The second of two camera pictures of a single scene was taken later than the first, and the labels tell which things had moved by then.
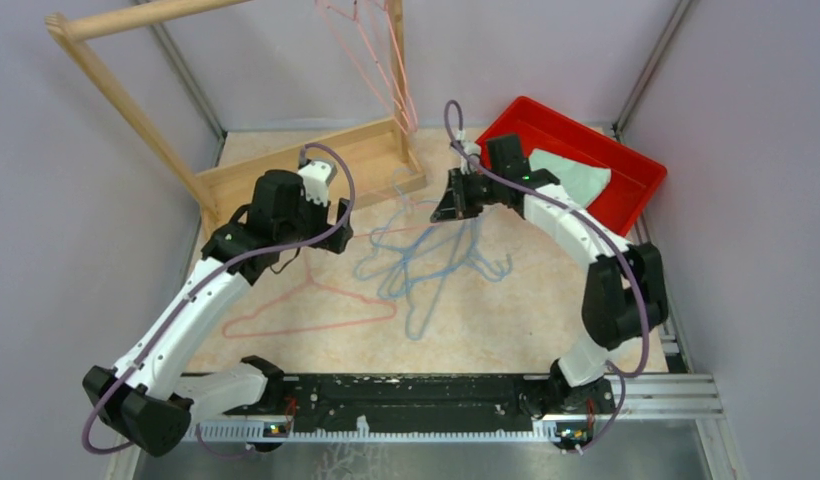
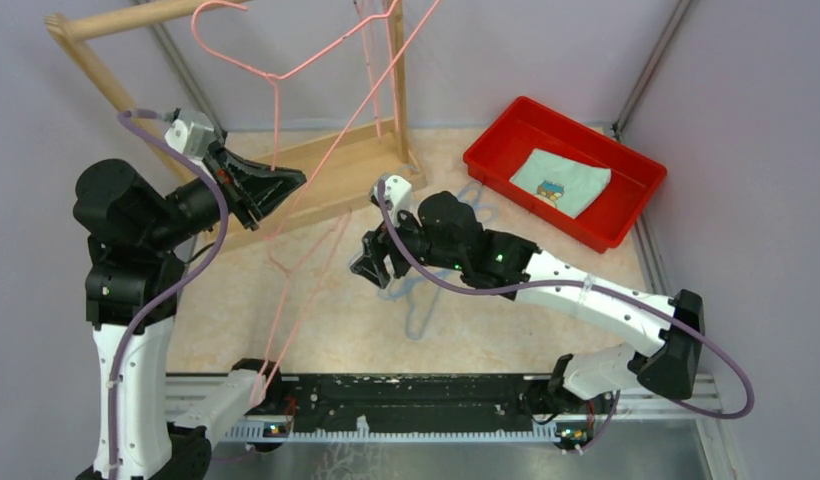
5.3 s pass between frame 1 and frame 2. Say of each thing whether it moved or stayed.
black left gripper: moved
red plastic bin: stayed
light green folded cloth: stayed
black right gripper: moved
